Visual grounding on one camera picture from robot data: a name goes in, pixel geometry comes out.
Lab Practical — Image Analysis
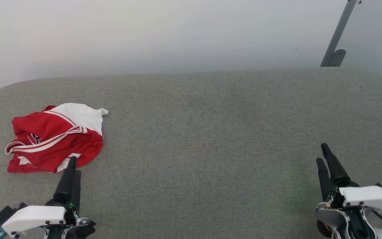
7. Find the grey fabric sofa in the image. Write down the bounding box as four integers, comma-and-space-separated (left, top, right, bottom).
0, 68, 382, 239

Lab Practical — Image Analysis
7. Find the grey pole foot bracket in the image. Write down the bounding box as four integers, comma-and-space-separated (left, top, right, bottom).
329, 48, 347, 67

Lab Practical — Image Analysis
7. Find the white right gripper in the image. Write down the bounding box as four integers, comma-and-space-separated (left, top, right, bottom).
316, 143, 382, 210

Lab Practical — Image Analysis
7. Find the red and white basketball jersey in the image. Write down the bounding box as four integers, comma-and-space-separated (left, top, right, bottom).
5, 103, 109, 174

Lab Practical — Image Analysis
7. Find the grey metal wall pole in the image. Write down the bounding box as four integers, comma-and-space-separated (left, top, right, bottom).
320, 0, 357, 67

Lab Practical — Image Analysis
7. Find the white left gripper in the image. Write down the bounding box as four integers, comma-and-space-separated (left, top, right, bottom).
2, 156, 82, 237

